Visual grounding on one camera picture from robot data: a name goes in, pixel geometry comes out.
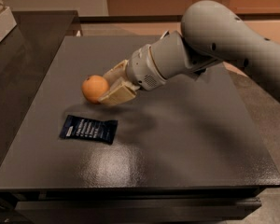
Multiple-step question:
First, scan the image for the dark blue rxbar wrapper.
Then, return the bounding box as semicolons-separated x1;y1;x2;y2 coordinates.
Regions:
60;115;118;145

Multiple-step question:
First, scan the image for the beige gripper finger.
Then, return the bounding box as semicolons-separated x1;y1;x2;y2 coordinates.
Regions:
98;77;140;105
104;60;128;85

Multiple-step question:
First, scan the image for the orange fruit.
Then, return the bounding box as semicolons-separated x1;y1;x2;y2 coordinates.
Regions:
81;76;109;104

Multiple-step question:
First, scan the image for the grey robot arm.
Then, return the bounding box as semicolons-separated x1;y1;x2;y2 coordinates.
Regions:
98;0;280;105

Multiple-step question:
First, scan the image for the white box on counter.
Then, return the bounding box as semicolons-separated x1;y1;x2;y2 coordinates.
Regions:
0;7;17;43

